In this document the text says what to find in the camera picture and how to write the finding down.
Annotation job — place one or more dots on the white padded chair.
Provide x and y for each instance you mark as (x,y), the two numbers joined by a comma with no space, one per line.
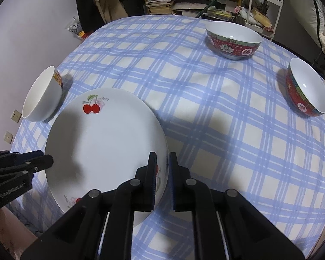
(306,10)

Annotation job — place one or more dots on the blue plaid sheet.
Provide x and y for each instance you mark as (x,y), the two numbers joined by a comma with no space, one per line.
(205,113)

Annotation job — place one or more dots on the beige hanging clothes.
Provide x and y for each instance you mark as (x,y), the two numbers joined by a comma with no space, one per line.
(111,0)

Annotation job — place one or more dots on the stack of books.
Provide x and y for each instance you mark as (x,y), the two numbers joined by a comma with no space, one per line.
(159,5)

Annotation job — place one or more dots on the person's left forearm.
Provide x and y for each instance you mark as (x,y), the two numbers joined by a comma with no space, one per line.
(8,230)

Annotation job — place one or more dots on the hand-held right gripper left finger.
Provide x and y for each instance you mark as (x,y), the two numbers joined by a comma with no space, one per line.
(149,189)

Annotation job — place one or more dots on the white wall socket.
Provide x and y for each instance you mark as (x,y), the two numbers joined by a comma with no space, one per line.
(8,137)
(16,116)

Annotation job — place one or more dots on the yellow and white plastic bag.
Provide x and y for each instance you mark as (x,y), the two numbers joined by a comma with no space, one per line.
(75,27)

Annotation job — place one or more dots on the large white cherry plate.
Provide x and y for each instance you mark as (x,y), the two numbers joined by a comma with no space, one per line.
(103,146)

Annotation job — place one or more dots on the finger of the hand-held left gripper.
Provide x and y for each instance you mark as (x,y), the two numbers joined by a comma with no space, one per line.
(40,163)
(29,155)

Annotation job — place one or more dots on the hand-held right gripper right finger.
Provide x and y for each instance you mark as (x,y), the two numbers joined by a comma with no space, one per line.
(178,192)

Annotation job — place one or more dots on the red patterned bowl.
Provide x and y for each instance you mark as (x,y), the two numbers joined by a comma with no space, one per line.
(307,86)
(233,39)

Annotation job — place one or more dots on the white trolley cart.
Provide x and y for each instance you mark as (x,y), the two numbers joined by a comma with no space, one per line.
(279,5)

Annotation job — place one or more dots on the pile of magazines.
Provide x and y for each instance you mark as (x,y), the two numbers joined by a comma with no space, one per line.
(205,12)

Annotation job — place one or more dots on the white bowl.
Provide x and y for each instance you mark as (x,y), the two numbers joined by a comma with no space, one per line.
(40,97)

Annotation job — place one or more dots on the dark hanging clothes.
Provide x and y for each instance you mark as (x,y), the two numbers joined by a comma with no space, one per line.
(88,5)

